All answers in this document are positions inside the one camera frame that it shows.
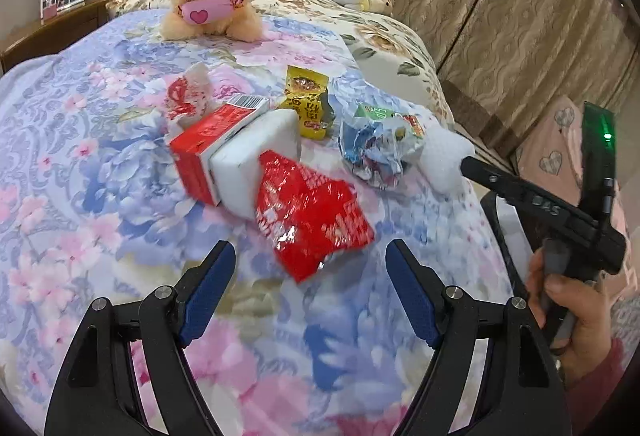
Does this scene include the yellow bear plush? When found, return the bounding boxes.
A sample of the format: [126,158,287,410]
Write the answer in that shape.
[360,0,394,15]

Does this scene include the right hand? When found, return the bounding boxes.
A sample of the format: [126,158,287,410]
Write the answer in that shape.
[525,248,612,387]

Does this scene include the floral bed quilt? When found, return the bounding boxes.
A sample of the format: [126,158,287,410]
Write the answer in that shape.
[1,0,512,435]

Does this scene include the white foam net sleeve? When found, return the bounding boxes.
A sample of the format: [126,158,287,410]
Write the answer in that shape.
[418,126,475,194]

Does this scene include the white foam block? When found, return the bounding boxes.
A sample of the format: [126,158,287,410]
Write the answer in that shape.
[209,108,302,221]

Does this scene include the pink heart bed sheet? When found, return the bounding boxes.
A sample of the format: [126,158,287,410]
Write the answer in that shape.
[514,96,639,301]

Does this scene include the red snack bag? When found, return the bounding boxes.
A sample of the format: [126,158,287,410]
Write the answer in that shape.
[255,150,375,282]

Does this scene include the crumpled blue white wrapper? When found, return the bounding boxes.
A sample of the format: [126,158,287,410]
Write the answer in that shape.
[338,104,425,190]

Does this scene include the red white torn wrapper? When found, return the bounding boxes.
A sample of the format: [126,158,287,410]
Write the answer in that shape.
[164,63,215,130]

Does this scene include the black white trash bin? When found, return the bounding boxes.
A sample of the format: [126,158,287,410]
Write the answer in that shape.
[480,191,533,299]

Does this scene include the red carton box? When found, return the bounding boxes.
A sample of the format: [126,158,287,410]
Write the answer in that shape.
[169,94,270,206]

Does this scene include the yellow snack wrapper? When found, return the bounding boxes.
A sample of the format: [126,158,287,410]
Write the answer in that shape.
[278,65,335,141]

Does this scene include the wooden nightstand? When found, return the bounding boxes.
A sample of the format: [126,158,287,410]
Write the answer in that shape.
[1,0,108,73]

